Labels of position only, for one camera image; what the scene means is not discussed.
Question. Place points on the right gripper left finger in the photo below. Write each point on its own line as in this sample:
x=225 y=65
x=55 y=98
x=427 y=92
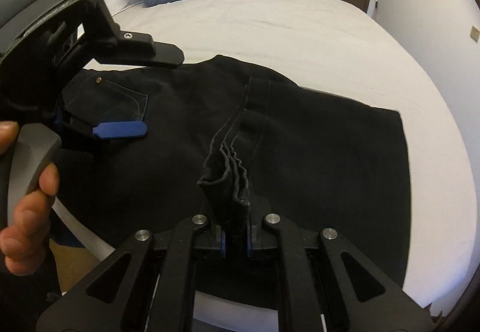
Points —
x=210 y=236

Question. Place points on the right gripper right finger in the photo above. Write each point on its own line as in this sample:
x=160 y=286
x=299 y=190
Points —
x=261 y=238

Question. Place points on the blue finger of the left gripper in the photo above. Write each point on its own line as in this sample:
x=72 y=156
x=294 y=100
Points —
x=120 y=129

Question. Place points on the black denim pants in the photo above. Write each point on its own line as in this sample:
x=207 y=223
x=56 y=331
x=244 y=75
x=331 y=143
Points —
x=222 y=133

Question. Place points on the left hand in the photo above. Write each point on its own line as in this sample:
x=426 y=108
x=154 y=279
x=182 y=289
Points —
x=23 y=242

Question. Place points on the white bed sheet mattress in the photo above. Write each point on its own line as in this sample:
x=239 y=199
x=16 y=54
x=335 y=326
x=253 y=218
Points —
x=329 y=45

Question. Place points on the wall switch plate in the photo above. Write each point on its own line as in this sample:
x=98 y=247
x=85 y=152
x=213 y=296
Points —
x=475 y=34

